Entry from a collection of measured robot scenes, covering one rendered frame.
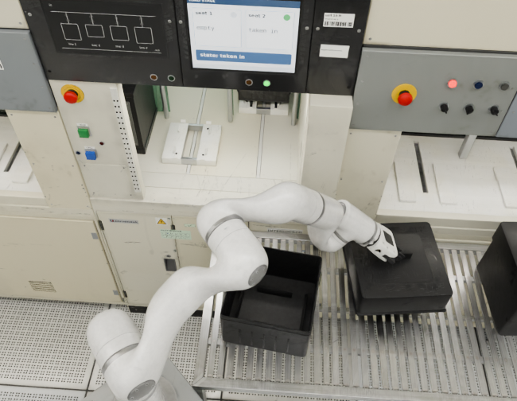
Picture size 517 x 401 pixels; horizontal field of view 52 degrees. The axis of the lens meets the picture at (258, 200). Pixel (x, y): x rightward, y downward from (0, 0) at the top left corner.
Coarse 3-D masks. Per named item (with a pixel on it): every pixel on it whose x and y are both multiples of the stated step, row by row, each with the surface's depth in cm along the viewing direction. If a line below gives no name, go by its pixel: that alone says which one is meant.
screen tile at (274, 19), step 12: (252, 12) 131; (264, 12) 131; (276, 12) 131; (288, 12) 131; (252, 24) 134; (264, 24) 134; (276, 24) 134; (288, 24) 133; (252, 36) 137; (264, 36) 136; (276, 36) 136; (288, 36) 136; (252, 48) 139; (264, 48) 139; (276, 48) 139; (288, 48) 139
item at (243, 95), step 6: (240, 90) 215; (246, 90) 215; (240, 96) 217; (246, 96) 217; (252, 96) 217; (258, 96) 217; (264, 96) 217; (270, 96) 216; (276, 96) 216; (282, 96) 216; (288, 96) 216; (252, 102) 222; (276, 102) 222; (282, 102) 218; (288, 102) 218
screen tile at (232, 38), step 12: (192, 12) 132; (204, 12) 132; (216, 12) 132; (228, 12) 132; (240, 12) 132; (216, 24) 135; (228, 24) 134; (240, 24) 134; (204, 36) 137; (216, 36) 137; (228, 36) 137; (240, 36) 137
